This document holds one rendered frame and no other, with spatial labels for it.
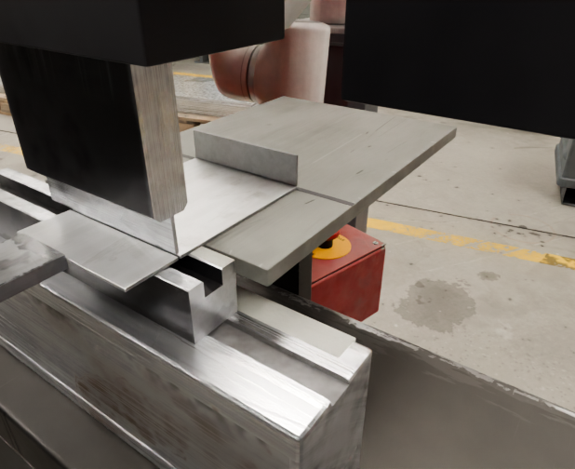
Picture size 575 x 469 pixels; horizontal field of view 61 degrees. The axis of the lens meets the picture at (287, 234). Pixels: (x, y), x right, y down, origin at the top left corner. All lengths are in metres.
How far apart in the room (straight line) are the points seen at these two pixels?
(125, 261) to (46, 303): 0.08
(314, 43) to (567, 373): 1.41
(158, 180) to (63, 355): 0.15
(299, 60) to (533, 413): 0.46
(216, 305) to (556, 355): 1.67
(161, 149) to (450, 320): 1.69
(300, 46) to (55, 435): 0.48
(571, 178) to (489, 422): 2.56
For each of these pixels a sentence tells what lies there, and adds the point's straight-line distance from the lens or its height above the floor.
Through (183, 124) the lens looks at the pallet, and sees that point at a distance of 3.60.
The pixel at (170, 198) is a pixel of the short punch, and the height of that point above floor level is 1.03.
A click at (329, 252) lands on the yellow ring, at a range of 0.65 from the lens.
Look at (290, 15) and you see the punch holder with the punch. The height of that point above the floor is 1.10.
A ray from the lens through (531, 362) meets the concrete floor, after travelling 1.78.
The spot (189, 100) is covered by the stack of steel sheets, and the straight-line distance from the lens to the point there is 3.63.
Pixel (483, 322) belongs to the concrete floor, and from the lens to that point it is 1.88.
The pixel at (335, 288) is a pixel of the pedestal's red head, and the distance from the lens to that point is 0.63.
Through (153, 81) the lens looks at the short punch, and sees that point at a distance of 0.20.
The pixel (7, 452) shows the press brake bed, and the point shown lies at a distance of 0.43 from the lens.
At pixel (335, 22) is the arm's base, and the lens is 1.01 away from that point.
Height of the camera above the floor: 1.12
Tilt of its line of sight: 30 degrees down
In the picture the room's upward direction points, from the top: straight up
